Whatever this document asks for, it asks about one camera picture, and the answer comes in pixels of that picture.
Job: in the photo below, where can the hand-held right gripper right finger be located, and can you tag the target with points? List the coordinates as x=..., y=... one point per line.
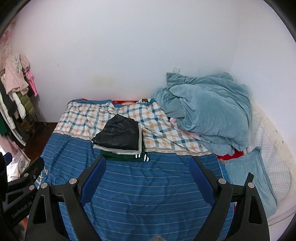
x=201, y=183

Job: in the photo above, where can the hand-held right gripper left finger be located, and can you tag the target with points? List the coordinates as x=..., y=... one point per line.
x=92, y=183

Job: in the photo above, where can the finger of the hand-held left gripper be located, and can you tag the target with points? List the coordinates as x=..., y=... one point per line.
x=32, y=169

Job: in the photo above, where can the black leather jacket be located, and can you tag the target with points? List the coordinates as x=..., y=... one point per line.
x=118, y=134

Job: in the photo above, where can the black clothes rack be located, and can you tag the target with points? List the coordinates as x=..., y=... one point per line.
x=34, y=120

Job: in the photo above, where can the row of hanging clothes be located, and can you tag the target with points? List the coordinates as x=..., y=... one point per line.
x=13, y=92

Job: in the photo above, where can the white printed tote bag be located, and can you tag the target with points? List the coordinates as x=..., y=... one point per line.
x=19, y=162

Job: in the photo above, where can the folded green garment white stripes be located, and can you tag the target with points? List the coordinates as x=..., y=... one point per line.
x=120, y=157

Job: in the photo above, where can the folded white fleece garment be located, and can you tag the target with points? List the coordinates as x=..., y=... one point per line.
x=115, y=151

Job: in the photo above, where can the red bed sheet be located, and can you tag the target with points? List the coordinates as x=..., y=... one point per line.
x=231, y=154

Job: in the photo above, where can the blue striped plaid bedspread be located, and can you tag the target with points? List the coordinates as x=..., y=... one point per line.
x=138, y=180

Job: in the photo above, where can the light blue pillow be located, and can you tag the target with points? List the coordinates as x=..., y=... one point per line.
x=254, y=166

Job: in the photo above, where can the pink cloth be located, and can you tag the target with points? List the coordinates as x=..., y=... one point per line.
x=177, y=121

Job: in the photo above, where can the blue-grey duvet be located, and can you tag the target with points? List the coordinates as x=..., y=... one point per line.
x=208, y=111

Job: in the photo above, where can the white quilted mattress pad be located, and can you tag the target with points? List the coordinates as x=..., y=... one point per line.
x=270, y=157

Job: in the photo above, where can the white bed frame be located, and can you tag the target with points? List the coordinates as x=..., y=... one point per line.
x=284, y=208

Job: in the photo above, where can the white wall socket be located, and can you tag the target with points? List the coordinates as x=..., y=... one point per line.
x=176, y=70

